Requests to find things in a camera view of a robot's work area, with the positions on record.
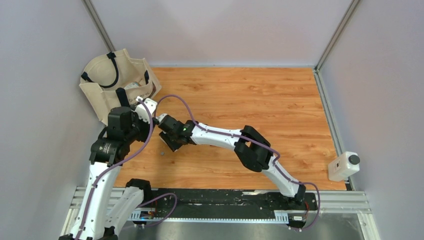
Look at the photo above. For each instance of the beige canvas tote bag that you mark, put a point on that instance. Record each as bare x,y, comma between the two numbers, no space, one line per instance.
116,80

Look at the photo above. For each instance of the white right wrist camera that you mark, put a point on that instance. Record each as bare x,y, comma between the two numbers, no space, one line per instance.
161,117

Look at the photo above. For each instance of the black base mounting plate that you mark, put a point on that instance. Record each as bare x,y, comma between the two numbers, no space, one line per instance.
225,205

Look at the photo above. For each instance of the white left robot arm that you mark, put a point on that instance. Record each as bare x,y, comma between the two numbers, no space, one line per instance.
108,154

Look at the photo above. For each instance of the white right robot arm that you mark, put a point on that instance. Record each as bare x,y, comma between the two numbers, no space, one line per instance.
251,148

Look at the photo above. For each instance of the white box with black knob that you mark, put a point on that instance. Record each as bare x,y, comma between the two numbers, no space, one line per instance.
345,165

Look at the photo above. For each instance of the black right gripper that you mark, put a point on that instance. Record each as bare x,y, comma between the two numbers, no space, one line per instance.
174,146

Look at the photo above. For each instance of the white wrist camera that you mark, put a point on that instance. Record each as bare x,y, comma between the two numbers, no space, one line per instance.
145,109
161,117

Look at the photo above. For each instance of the aluminium frame rail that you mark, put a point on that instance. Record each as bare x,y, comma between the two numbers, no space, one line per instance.
330,202

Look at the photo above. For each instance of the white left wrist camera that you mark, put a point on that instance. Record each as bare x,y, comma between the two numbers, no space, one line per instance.
145,109

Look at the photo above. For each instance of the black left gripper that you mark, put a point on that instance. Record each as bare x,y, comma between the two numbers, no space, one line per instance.
144,137

